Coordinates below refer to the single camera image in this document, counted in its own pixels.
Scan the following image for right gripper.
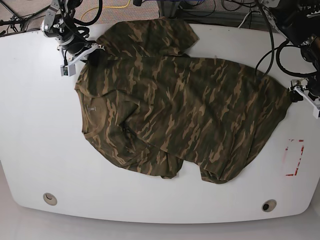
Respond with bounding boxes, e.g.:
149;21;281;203
59;37;87;60

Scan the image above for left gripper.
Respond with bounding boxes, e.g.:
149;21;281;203
306;77;320;100

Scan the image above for camouflage T-shirt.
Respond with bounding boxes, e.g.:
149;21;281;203
75;18;291;184

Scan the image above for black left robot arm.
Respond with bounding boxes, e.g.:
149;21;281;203
255;0;320;103

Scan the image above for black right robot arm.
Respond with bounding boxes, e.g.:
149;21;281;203
40;0;103;65

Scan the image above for red tape rectangle marking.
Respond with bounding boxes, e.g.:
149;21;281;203
282;139;305;177

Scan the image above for black tripod legs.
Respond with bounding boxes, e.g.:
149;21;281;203
0;0;50;37

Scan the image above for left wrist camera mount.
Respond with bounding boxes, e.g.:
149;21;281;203
288;78;320;119

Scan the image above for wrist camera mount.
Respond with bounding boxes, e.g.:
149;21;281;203
288;78;320;119
57;42;105;77

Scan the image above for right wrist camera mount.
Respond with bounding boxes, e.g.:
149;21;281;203
57;42;105;77

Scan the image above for white cable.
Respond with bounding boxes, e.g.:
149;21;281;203
237;9;260;29

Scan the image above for aluminium frame post base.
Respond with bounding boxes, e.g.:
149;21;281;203
156;0;183;19

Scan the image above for right table cable grommet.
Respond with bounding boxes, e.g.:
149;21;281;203
261;199;277;213

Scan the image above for table cable grommet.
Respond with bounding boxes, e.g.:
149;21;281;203
261;199;277;213
43;193;58;206

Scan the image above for left table cable grommet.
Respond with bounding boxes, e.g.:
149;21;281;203
43;193;58;206

